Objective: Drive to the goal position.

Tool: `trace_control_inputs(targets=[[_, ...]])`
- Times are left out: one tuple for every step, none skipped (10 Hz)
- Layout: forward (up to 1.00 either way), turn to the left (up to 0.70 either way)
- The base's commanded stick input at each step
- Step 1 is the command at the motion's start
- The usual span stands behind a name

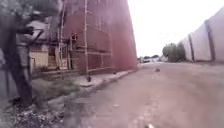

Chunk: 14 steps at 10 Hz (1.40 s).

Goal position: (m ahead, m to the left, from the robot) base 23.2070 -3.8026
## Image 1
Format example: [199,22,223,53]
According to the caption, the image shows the concrete kerb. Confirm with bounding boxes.
[33,68,134,104]

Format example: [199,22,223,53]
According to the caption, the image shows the red brick building with scaffolding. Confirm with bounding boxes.
[58,0,139,76]

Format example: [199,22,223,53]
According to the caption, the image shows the brown dirt road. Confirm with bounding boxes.
[63,61,224,128]

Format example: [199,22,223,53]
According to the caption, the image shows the green bush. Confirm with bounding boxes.
[162,42,187,63]

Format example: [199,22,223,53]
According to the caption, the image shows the small beige building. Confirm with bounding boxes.
[28,19,61,71]

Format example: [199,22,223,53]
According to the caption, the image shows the tree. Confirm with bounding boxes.
[0,0,63,108]

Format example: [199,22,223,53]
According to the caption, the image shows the gravel and weeds verge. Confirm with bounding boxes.
[0,76,81,128]

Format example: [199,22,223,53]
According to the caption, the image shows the pale wall with pillars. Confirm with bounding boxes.
[178,6,224,64]

